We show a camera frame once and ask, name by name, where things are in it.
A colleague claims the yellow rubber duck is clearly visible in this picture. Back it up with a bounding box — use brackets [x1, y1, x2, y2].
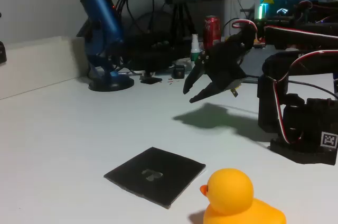
[200, 168, 287, 224]

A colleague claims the black monitor stand base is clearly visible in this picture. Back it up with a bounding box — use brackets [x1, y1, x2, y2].
[139, 70, 163, 85]

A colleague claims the black square pad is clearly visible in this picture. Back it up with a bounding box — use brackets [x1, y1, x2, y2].
[103, 146, 206, 209]

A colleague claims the white spray bottle green label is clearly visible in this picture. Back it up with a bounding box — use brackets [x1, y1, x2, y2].
[190, 33, 201, 69]

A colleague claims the small black cube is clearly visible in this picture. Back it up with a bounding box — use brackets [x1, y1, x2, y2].
[172, 64, 185, 79]

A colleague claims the red soda can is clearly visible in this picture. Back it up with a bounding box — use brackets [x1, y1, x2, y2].
[202, 15, 222, 50]

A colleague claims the black audio mixer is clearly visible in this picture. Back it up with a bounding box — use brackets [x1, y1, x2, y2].
[123, 33, 191, 73]

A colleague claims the black tripod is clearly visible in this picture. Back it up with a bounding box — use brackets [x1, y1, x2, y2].
[168, 2, 198, 48]

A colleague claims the blue desk microphone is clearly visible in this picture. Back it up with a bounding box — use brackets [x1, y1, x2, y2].
[74, 0, 135, 92]

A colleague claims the white fiducial tag sticker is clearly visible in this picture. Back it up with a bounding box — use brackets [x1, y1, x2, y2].
[321, 131, 338, 148]

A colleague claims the white shelf board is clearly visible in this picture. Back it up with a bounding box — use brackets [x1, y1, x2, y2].
[0, 35, 89, 100]

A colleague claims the red white servo cable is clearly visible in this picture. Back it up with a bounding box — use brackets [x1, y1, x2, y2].
[273, 49, 338, 145]
[232, 19, 258, 32]

